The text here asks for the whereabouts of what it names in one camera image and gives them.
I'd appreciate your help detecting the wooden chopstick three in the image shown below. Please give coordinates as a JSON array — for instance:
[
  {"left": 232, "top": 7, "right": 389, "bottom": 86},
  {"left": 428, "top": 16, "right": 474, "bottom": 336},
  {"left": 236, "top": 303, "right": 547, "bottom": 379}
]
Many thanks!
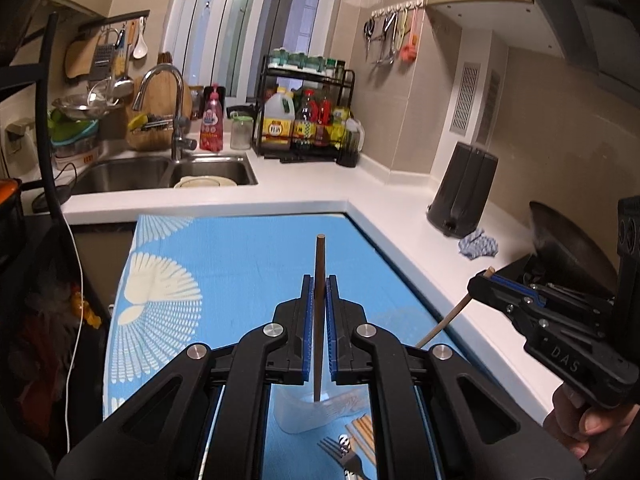
[{"left": 413, "top": 292, "right": 483, "bottom": 353}]

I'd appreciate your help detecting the wooden chopstick four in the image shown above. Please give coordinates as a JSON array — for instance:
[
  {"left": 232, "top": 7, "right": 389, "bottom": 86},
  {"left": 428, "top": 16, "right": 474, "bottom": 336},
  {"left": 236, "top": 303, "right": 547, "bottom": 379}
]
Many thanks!
[{"left": 345, "top": 414, "right": 376, "bottom": 466}]

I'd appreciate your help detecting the white handled metal fork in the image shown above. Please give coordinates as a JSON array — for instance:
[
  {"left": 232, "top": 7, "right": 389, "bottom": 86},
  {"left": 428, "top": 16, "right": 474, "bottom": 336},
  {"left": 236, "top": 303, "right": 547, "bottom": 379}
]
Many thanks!
[{"left": 317, "top": 438, "right": 369, "bottom": 480}]

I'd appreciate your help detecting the wooden chopstick one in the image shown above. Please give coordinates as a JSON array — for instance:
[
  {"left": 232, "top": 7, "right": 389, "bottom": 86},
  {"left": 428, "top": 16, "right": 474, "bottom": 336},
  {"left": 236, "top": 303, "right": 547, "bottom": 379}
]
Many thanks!
[{"left": 312, "top": 234, "right": 326, "bottom": 403}]

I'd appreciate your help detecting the chrome kitchen faucet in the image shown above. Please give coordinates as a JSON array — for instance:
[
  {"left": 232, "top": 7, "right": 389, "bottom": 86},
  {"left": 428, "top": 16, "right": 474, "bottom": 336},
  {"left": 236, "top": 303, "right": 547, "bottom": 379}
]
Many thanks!
[{"left": 126, "top": 63, "right": 198, "bottom": 160}]

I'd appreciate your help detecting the person's right hand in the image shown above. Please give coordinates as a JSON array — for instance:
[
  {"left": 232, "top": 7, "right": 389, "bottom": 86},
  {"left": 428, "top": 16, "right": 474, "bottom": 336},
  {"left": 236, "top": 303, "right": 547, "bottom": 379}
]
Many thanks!
[{"left": 542, "top": 384, "right": 639, "bottom": 469}]

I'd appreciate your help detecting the blue white dish cloth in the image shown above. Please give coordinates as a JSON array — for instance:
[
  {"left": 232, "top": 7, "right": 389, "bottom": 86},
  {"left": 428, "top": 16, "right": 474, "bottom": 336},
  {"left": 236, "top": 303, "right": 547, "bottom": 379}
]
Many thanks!
[{"left": 458, "top": 228, "right": 499, "bottom": 260}]

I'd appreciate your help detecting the black wok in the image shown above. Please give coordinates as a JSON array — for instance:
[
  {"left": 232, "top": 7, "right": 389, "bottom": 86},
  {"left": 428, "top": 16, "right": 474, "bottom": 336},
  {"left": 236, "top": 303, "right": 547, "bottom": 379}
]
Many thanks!
[{"left": 528, "top": 199, "right": 620, "bottom": 291}]

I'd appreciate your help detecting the clear plastic utensil holder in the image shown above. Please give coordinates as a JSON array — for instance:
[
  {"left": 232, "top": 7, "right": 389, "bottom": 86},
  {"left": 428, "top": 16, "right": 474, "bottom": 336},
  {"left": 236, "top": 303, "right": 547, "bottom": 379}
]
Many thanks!
[{"left": 271, "top": 385, "right": 369, "bottom": 434}]

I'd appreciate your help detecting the black electric kettle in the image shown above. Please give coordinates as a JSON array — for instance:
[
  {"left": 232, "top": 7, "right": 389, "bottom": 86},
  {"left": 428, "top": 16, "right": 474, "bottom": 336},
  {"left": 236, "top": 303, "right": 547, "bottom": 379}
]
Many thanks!
[{"left": 426, "top": 142, "right": 498, "bottom": 238}]

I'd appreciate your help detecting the blue white patterned mat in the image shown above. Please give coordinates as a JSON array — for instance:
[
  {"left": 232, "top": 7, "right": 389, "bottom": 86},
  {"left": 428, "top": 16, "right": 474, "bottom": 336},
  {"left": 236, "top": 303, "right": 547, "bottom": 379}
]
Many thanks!
[{"left": 102, "top": 212, "right": 482, "bottom": 480}]

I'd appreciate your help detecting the black condiment rack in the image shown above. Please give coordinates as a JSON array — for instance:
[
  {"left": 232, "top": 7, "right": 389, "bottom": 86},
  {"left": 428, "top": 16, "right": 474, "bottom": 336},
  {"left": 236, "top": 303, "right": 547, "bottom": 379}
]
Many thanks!
[{"left": 252, "top": 49, "right": 356, "bottom": 162}]

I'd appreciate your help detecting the white plate in sink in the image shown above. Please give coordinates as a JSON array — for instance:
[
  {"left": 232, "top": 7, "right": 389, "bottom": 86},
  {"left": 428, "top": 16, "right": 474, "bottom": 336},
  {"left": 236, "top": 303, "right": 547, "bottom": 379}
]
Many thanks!
[{"left": 174, "top": 176, "right": 236, "bottom": 188}]

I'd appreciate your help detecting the dark soy sauce bottle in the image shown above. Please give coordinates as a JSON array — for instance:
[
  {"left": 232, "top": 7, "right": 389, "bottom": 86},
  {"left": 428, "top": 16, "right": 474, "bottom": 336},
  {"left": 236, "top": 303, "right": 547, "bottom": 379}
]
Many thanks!
[{"left": 292, "top": 89, "right": 318, "bottom": 145}]

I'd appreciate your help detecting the stainless steel sink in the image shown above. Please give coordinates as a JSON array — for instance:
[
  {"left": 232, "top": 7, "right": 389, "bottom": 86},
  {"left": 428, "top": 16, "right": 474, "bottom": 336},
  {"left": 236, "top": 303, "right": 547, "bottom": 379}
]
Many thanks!
[{"left": 72, "top": 155, "right": 257, "bottom": 195}]

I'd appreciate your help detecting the pink dish soap bottle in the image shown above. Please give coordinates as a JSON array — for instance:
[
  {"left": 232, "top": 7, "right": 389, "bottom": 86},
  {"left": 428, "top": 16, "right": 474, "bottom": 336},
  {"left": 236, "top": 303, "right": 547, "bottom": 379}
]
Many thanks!
[{"left": 200, "top": 86, "right": 224, "bottom": 153}]

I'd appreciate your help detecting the hanging utensil set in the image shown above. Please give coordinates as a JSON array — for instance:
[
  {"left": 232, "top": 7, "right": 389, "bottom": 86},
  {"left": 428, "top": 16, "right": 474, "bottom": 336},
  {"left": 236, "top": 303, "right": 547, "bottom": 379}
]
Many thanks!
[{"left": 362, "top": 0, "right": 426, "bottom": 67}]

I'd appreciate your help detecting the range hood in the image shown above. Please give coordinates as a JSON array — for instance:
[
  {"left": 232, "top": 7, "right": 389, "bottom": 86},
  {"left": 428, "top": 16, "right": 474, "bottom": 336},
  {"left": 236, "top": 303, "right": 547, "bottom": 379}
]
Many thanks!
[{"left": 535, "top": 0, "right": 639, "bottom": 96}]

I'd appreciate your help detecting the yellow label oil jug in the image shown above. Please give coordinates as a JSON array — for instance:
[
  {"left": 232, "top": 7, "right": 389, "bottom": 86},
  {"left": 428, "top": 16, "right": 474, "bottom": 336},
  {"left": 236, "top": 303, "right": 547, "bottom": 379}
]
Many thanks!
[{"left": 262, "top": 87, "right": 295, "bottom": 150}]

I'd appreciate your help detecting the glass jar green lid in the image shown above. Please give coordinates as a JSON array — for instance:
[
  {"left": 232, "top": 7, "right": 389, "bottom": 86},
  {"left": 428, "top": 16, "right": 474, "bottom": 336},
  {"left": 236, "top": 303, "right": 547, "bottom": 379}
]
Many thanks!
[{"left": 230, "top": 115, "right": 254, "bottom": 151}]

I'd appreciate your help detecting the wooden cutting board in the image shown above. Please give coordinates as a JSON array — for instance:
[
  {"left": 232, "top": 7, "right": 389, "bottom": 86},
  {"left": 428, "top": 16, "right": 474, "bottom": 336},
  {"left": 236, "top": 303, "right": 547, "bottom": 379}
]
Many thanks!
[{"left": 126, "top": 52, "right": 192, "bottom": 152}]

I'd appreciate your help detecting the orange pot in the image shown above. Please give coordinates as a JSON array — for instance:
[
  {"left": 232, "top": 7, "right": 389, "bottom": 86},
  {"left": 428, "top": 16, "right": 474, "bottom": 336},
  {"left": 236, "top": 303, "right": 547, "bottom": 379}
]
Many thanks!
[{"left": 0, "top": 179, "right": 21, "bottom": 218}]

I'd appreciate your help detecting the metal bowl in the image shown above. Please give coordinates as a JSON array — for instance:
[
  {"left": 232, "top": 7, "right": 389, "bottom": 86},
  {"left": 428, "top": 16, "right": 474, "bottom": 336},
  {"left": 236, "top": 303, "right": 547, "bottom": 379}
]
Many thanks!
[{"left": 52, "top": 94, "right": 124, "bottom": 120}]

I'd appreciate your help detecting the metal box grater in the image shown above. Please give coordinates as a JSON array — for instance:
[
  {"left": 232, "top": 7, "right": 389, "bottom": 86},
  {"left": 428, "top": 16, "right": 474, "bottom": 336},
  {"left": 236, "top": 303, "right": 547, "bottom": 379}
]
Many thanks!
[{"left": 88, "top": 44, "right": 115, "bottom": 81}]

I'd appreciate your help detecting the white hanging ladle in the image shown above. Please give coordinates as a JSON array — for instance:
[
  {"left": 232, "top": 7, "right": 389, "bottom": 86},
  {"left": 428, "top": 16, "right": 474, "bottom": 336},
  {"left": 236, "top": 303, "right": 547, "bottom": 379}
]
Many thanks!
[{"left": 132, "top": 16, "right": 148, "bottom": 61}]

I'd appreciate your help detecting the black shelving rack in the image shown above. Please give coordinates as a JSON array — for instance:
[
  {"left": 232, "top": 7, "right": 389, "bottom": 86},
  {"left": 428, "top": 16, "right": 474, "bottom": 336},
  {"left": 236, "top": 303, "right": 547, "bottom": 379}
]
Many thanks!
[{"left": 1, "top": 13, "right": 64, "bottom": 224}]

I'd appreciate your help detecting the white power cable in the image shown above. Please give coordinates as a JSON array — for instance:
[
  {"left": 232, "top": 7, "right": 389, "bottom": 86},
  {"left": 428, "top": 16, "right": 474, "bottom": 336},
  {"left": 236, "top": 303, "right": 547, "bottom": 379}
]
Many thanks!
[{"left": 62, "top": 209, "right": 87, "bottom": 453}]

